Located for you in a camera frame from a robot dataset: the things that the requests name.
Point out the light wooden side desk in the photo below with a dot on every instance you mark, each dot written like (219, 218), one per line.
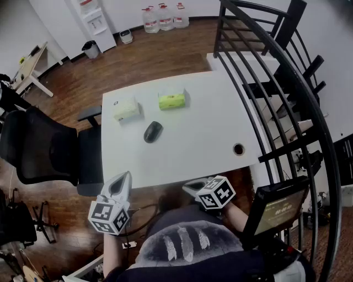
(29, 64)

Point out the black computer mouse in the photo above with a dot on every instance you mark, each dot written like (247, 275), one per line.
(153, 132)

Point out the green tissue box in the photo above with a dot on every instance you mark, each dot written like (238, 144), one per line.
(171, 101)

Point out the white water dispenser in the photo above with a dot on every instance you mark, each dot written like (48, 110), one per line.
(96, 30)

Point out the white storage box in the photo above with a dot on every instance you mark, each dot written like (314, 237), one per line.
(348, 196)

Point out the black mesh office chair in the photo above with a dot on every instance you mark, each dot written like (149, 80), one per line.
(41, 146)

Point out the person's dark feather-print shirt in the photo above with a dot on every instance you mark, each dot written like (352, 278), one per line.
(198, 264)

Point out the grey trash can black liner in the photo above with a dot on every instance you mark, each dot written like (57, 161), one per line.
(91, 50)

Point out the black swivel chair base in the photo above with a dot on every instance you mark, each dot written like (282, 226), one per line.
(41, 223)

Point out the black mounted monitor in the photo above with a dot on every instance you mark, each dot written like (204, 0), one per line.
(278, 212)

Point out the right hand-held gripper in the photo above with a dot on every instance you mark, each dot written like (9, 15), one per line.
(218, 194)

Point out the black metal railing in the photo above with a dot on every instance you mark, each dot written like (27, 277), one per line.
(325, 143)

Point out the person's left forearm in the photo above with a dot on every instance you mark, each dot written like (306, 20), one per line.
(111, 253)

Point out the black cabinet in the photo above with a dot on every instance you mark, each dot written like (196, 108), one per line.
(344, 162)

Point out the small white basket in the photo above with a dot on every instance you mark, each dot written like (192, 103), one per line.
(126, 37)

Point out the pale yellow tissue box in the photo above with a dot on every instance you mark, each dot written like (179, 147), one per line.
(125, 108)

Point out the staircase steps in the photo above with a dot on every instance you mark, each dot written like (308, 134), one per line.
(303, 125)

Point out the white power strip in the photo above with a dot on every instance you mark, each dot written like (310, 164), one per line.
(129, 244)

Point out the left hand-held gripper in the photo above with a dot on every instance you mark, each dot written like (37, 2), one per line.
(109, 217)

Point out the person's right forearm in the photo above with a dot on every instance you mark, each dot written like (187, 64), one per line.
(237, 217)

